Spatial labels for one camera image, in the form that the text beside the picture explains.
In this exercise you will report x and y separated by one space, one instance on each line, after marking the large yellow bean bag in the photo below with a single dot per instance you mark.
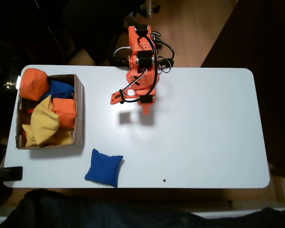
44 121

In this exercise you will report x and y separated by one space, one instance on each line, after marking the shiny metal fixture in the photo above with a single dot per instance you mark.
17 82

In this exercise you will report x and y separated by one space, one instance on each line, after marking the large orange bean bag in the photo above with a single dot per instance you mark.
33 83

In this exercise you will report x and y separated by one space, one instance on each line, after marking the office chair base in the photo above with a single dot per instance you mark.
152 7

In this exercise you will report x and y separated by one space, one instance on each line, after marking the red bean bag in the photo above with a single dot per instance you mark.
31 110

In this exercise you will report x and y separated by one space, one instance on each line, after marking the blue bean bag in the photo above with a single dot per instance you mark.
61 89
103 168

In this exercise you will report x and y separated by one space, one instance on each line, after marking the flat yellow bean bag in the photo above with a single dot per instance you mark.
64 140

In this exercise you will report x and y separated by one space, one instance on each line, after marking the small orange bean bag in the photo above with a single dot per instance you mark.
65 111

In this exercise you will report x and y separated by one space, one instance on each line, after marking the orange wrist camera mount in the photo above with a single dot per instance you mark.
115 97

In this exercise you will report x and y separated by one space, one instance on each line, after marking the black table clamp block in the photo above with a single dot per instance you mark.
9 173

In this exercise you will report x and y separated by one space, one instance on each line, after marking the cardboard box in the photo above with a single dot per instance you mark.
79 114

